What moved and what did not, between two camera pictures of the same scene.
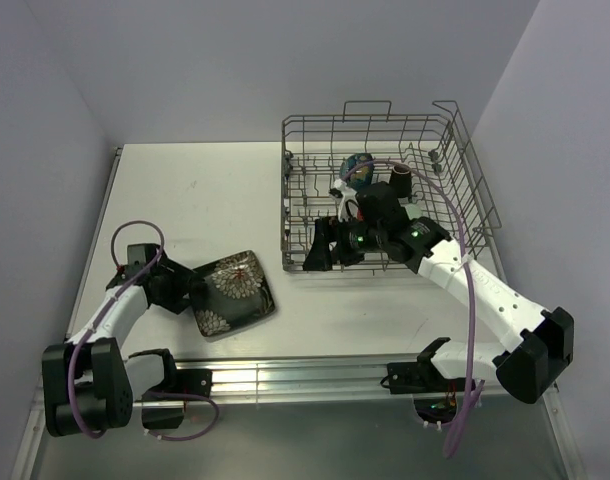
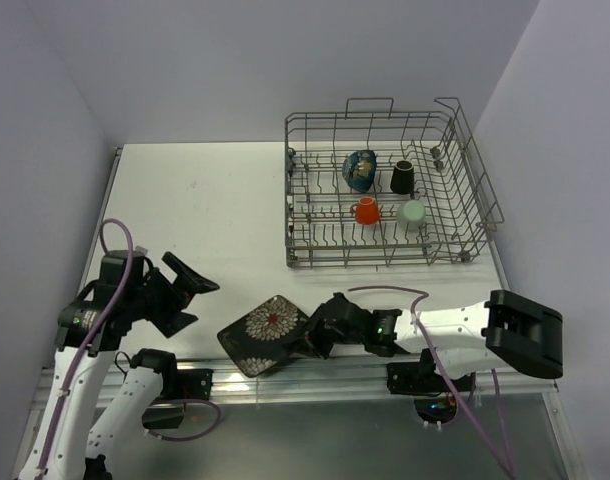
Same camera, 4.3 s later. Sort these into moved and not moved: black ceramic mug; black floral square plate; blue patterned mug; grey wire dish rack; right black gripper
Moved: black floral square plate; right black gripper
Not moved: blue patterned mug; grey wire dish rack; black ceramic mug
